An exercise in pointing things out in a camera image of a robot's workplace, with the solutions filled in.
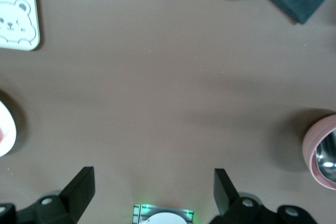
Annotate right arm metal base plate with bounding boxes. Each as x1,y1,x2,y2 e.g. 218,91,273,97
132,204,195,224

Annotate white round plate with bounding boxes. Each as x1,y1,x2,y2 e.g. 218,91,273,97
0,100,17,157

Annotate pink bowl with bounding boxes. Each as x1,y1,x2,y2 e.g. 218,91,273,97
301,114,336,190

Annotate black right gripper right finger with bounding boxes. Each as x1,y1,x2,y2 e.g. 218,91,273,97
209,168,316,224

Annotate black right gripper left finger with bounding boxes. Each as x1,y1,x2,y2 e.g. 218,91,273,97
0,166,95,224

